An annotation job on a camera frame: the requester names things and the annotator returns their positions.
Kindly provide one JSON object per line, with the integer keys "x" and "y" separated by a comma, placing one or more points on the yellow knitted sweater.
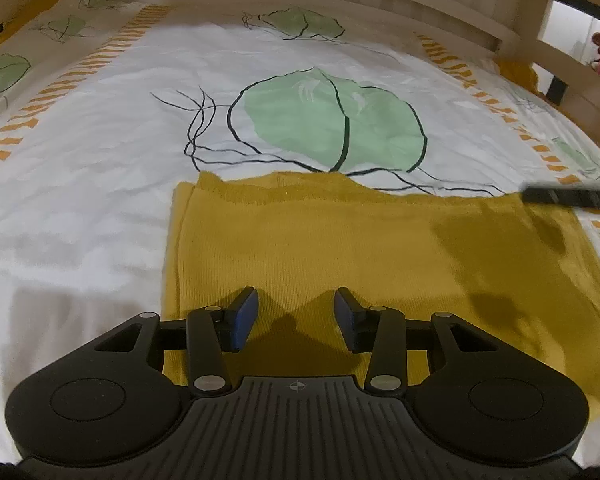
{"x": 380, "y": 250}

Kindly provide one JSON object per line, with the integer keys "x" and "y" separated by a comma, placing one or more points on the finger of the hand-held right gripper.
{"x": 570, "y": 197}

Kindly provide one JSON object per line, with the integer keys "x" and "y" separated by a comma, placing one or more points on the yellow bed sheet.
{"x": 517, "y": 72}

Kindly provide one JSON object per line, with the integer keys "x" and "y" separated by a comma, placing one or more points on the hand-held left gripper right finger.
{"x": 349, "y": 320}

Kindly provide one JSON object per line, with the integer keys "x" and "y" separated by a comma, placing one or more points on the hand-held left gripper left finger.
{"x": 242, "y": 320}

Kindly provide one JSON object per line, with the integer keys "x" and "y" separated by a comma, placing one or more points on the white leaf-printed bed cover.
{"x": 105, "y": 160}

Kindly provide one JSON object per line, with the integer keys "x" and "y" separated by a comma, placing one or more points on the wooden bed frame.
{"x": 530, "y": 5}

